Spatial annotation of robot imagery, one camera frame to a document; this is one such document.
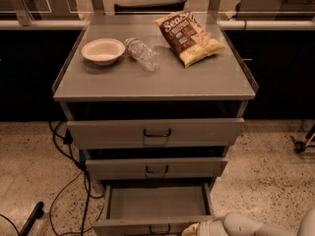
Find grey metal drawer cabinet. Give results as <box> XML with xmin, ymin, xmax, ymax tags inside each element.
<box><xmin>51</xmin><ymin>13</ymin><xmax>259</xmax><ymax>236</ymax></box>

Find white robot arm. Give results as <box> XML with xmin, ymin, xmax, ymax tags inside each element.
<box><xmin>181</xmin><ymin>208</ymin><xmax>315</xmax><ymax>236</ymax></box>

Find black pole on floor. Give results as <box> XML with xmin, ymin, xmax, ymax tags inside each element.
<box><xmin>19</xmin><ymin>202</ymin><xmax>44</xmax><ymax>236</ymax></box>

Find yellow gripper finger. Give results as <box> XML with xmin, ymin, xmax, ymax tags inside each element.
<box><xmin>181</xmin><ymin>223</ymin><xmax>199</xmax><ymax>236</ymax></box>

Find brown and yellow chip bag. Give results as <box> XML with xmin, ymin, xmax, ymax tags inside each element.
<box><xmin>155</xmin><ymin>11</ymin><xmax>225</xmax><ymax>68</ymax></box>

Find black chair back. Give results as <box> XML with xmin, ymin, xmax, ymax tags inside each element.
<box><xmin>114</xmin><ymin>0</ymin><xmax>188</xmax><ymax>15</ymax></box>

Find grey top drawer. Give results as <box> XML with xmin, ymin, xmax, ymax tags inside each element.
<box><xmin>67</xmin><ymin>118</ymin><xmax>244</xmax><ymax>149</ymax></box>

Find grey open bottom drawer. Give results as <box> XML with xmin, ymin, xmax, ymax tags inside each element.
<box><xmin>94</xmin><ymin>179</ymin><xmax>215</xmax><ymax>236</ymax></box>

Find black caster wheel base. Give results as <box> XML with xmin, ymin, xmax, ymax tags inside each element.
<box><xmin>290</xmin><ymin>124</ymin><xmax>315</xmax><ymax>153</ymax></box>

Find white paper bowl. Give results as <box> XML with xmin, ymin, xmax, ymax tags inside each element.
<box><xmin>81</xmin><ymin>38</ymin><xmax>125</xmax><ymax>66</ymax></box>

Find grey middle drawer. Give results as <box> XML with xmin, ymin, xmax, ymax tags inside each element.
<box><xmin>86</xmin><ymin>157</ymin><xmax>227</xmax><ymax>180</ymax></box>

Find black floor cables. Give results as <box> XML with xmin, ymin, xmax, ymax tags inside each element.
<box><xmin>48</xmin><ymin>120</ymin><xmax>105</xmax><ymax>236</ymax></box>

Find clear plastic water bottle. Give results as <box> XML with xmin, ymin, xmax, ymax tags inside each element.
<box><xmin>124</xmin><ymin>37</ymin><xmax>158</xmax><ymax>72</ymax></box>

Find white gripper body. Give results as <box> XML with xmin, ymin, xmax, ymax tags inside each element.
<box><xmin>197</xmin><ymin>220</ymin><xmax>229</xmax><ymax>236</ymax></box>

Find white horizontal rail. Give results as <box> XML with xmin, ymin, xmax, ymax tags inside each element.
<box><xmin>0</xmin><ymin>19</ymin><xmax>315</xmax><ymax>31</ymax></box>

